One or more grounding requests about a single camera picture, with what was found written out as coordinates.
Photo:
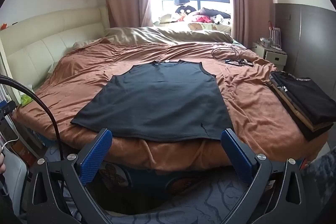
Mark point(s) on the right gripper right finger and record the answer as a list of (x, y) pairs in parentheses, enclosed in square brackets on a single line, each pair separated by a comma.
[(275, 191)]

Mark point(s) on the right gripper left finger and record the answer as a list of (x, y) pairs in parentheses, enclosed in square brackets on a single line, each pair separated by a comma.
[(76, 171)]

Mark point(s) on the black sleeveless shirt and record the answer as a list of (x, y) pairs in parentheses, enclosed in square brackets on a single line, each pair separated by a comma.
[(163, 102)]

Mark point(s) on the stack of folded clothes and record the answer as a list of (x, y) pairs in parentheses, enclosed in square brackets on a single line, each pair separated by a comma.
[(309, 106)]

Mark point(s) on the person left hand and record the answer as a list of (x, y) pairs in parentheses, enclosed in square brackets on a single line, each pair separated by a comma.
[(2, 163)]

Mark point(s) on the green tissue pack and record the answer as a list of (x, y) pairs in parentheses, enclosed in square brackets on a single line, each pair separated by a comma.
[(25, 99)]

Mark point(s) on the cream padded headboard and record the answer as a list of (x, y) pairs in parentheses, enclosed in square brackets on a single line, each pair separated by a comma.
[(30, 47)]

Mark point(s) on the black glasses on bed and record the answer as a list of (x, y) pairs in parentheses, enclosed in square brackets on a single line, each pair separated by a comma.
[(239, 62)]

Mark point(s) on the white bedside cabinet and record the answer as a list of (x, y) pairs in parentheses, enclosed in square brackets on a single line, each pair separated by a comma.
[(278, 58)]

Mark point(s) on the beige duvet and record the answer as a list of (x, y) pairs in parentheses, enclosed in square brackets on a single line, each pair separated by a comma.
[(143, 35)]

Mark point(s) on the items on bedside cabinet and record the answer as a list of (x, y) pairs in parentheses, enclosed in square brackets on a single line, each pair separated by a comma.
[(274, 40)]

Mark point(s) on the grey wardrobe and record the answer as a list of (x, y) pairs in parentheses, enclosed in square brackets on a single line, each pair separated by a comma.
[(308, 38)]

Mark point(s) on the pile of toys on sill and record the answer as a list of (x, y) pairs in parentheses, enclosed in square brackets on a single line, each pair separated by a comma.
[(187, 18)]

